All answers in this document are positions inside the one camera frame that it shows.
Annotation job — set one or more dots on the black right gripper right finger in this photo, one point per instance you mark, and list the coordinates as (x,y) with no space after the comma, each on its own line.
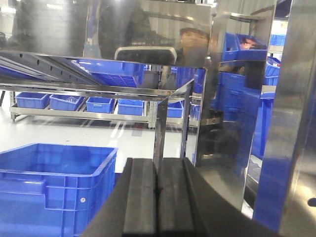
(189,207)

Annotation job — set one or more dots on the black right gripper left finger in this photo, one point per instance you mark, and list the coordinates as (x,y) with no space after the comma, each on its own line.
(130,210)

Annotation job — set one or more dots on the large blue plastic crate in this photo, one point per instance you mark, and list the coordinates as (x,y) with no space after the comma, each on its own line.
(53,190)

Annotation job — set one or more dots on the small blue bin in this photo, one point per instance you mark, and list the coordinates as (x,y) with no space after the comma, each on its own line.
(175,110)
(130,107)
(65,102)
(100,105)
(32,100)

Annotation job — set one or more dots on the small blue bin far left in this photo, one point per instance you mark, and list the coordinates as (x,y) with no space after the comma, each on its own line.
(32,100)

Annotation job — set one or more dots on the shiny steel panel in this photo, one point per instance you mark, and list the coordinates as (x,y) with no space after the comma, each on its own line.
(239,41)

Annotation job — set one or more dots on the stainless steel shelf frame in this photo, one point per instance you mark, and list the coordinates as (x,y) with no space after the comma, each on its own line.
(58,75)

